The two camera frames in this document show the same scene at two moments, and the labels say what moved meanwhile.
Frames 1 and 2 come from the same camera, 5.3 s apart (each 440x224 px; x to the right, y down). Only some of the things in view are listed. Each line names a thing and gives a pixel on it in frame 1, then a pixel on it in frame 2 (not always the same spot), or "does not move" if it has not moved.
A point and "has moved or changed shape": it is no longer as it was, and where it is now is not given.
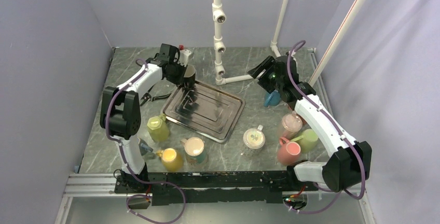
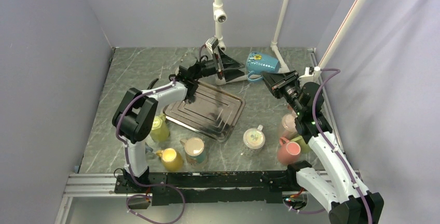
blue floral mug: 273,99 has moved or changed shape
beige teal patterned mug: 194,150 does not move
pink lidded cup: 291,124 does not move
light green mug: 307,141 does not move
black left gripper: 178,81 to 231,67
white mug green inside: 253,139 does not move
